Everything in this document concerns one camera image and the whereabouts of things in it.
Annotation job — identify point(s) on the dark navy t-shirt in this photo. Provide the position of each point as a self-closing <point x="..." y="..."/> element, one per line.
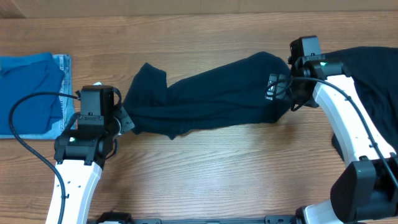
<point x="229" y="95"/>

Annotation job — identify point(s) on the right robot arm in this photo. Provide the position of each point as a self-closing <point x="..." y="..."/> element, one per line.
<point x="367" y="189"/>

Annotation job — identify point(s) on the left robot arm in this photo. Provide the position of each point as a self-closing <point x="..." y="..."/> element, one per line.
<point x="82" y="149"/>

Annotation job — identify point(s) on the folded light blue jeans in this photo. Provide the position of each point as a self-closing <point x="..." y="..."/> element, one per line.
<point x="40" y="117"/>

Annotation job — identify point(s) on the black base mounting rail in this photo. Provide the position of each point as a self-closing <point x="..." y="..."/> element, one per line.
<point x="126" y="218"/>

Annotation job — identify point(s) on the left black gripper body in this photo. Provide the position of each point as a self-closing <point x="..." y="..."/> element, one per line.
<point x="125" y="119"/>

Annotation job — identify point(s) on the dark navy garment pile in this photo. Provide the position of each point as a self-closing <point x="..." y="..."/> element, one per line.
<point x="374" y="71"/>

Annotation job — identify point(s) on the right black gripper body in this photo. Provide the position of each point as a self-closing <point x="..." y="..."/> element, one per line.
<point x="277" y="86"/>

